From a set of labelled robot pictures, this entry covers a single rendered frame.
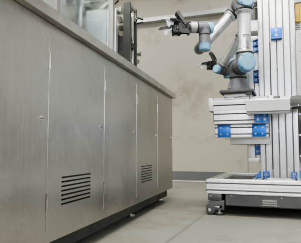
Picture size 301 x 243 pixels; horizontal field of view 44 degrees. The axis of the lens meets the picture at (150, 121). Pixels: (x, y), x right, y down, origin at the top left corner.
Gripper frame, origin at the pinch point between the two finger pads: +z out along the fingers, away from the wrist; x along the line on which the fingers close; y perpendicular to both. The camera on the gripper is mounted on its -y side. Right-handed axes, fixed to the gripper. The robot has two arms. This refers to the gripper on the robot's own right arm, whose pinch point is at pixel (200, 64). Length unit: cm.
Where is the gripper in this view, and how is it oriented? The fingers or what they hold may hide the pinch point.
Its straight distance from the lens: 363.2
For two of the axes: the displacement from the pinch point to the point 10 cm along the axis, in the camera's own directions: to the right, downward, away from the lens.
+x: 7.1, -0.8, 6.9
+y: 1.0, 9.9, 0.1
